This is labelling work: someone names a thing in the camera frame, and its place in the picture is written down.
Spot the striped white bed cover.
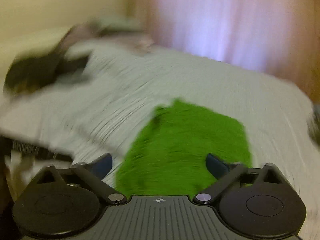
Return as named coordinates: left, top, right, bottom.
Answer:
left=1, top=41, right=319, bottom=239

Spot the pink curtain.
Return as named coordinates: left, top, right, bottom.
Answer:
left=131, top=0, right=319, bottom=101

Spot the mauve pillow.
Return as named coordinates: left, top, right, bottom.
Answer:
left=58, top=23, right=154, bottom=53

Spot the grey checked cushion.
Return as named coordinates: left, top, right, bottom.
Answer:
left=91, top=16, right=143, bottom=32

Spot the black garment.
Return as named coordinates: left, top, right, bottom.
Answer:
left=3, top=42, right=91, bottom=95

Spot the green knitted vest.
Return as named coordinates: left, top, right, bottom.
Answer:
left=116, top=100, right=252, bottom=197

